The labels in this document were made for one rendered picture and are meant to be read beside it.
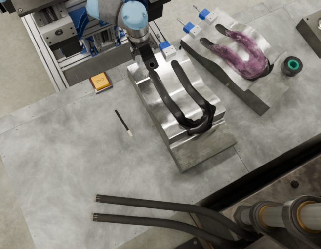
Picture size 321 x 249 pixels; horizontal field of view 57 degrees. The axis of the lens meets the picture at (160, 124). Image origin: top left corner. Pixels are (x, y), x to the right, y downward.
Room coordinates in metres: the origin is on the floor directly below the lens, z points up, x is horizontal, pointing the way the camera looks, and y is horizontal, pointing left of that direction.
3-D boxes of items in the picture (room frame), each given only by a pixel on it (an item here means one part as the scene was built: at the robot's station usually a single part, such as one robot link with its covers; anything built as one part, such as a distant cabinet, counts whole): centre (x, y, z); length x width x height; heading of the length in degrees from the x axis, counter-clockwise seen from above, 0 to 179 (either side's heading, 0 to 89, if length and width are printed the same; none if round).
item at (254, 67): (0.74, -0.31, 0.90); 0.26 x 0.18 x 0.08; 53
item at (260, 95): (0.75, -0.31, 0.86); 0.50 x 0.26 x 0.11; 53
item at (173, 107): (0.49, -0.07, 0.92); 0.35 x 0.16 x 0.09; 36
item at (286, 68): (0.69, -0.51, 0.93); 0.08 x 0.08 x 0.04
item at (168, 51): (0.72, 0.04, 0.89); 0.13 x 0.05 x 0.05; 36
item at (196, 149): (0.47, -0.07, 0.87); 0.50 x 0.26 x 0.14; 36
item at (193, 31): (0.86, -0.06, 0.86); 0.13 x 0.05 x 0.05; 53
